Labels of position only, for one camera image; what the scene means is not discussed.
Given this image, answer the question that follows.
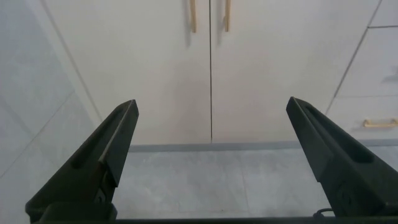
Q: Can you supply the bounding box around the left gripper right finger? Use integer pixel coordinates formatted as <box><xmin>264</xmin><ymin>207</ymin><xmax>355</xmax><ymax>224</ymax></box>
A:
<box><xmin>285</xmin><ymin>96</ymin><xmax>398</xmax><ymax>218</ymax></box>

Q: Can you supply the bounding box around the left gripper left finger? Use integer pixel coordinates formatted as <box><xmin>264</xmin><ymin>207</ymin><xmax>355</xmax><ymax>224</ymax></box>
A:
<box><xmin>25</xmin><ymin>99</ymin><xmax>140</xmax><ymax>223</ymax></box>

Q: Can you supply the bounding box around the white kitchen cabinet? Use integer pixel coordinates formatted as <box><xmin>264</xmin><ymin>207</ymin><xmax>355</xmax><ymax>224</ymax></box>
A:
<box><xmin>24</xmin><ymin>0</ymin><xmax>398</xmax><ymax>154</ymax></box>

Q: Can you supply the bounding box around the black cable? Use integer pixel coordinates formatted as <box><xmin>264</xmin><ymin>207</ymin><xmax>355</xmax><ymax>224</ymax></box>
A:
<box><xmin>313</xmin><ymin>207</ymin><xmax>335</xmax><ymax>218</ymax></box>

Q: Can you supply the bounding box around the white drawer wooden handle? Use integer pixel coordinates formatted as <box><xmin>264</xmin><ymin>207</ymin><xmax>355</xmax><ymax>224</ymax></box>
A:
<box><xmin>325</xmin><ymin>95</ymin><xmax>398</xmax><ymax>141</ymax></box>

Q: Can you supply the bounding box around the white cabinet door wooden handle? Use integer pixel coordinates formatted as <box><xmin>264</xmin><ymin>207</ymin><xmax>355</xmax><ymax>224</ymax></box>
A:
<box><xmin>210</xmin><ymin>0</ymin><xmax>382</xmax><ymax>144</ymax></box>
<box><xmin>41</xmin><ymin>0</ymin><xmax>213</xmax><ymax>146</ymax></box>

